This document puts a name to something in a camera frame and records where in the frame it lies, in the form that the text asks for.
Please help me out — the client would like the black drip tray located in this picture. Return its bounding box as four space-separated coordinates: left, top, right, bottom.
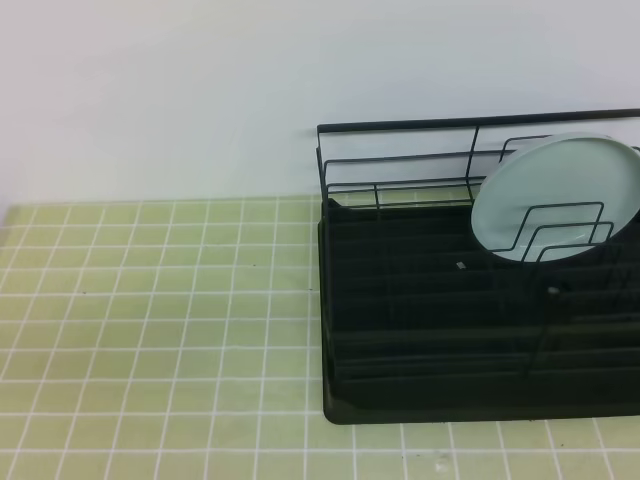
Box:
318 201 639 425

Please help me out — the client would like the black wire dish rack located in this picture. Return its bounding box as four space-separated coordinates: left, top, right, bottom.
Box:
315 108 640 385

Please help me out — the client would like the light blue round plate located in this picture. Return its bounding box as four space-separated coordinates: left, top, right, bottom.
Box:
471 133 639 263

